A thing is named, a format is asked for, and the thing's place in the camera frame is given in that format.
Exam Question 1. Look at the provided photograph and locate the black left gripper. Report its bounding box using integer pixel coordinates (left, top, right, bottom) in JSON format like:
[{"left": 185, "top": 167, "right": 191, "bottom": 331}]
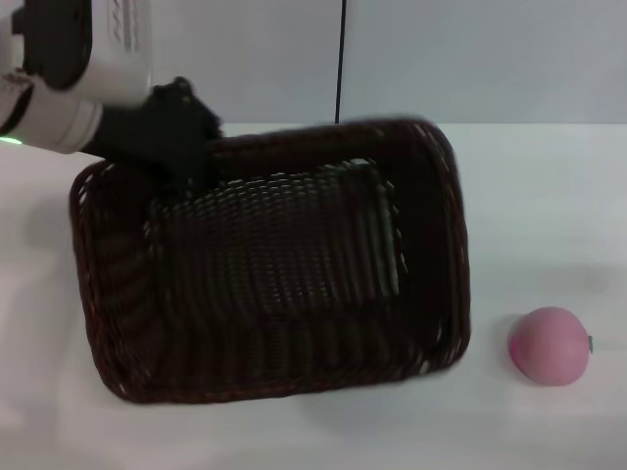
[{"left": 83, "top": 76, "right": 225, "bottom": 198}]

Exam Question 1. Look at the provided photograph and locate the dark brown woven rectangular basket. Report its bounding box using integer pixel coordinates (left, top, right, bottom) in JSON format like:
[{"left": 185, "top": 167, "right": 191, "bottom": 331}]
[{"left": 68, "top": 117, "right": 473, "bottom": 405}]

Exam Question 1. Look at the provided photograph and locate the pink toy peach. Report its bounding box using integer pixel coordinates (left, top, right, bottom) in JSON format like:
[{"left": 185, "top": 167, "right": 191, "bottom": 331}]
[{"left": 508, "top": 306, "right": 595, "bottom": 388}]

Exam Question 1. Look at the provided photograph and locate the black vertical wall strip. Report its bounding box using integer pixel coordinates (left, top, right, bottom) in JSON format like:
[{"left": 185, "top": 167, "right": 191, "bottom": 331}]
[{"left": 334, "top": 0, "right": 349, "bottom": 124}]

